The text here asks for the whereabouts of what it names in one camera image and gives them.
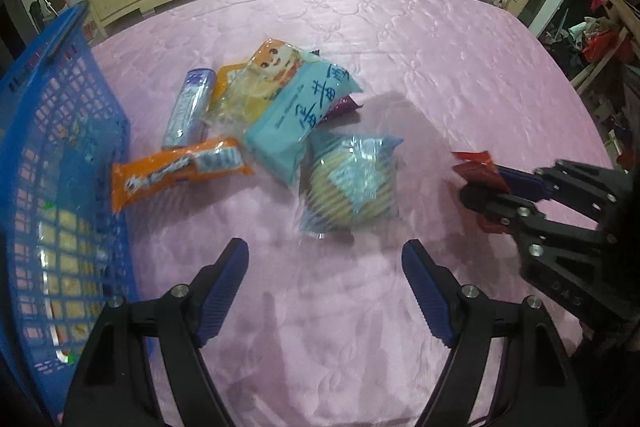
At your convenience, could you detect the small red snack packet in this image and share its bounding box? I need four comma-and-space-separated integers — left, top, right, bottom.
452, 150, 511, 234

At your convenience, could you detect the blue plastic mesh basket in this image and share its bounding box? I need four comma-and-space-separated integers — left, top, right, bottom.
1, 3, 138, 421

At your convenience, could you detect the round cookie clear blue bag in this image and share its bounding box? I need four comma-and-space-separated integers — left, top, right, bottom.
300, 130, 404, 236

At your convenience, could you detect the orange Alpenliebe candy pack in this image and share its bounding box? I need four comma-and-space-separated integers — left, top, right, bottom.
111, 138, 254, 213

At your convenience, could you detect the light blue egg roll bag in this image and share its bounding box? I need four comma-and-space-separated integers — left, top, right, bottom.
244, 58, 361, 185

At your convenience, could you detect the orange yellow cartoon snack bag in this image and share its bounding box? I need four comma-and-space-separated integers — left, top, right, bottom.
203, 38, 317, 133

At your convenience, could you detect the clear cracker pack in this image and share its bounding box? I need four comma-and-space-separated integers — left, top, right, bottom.
36, 202, 103, 364

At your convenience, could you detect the wooden clothes rack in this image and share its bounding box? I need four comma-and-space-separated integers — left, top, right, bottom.
570, 0, 639, 95

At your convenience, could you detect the pink quilted mat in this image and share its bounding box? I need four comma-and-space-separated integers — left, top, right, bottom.
93, 0, 610, 426

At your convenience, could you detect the blue silver candy tube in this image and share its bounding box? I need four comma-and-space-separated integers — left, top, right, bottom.
162, 68, 216, 150

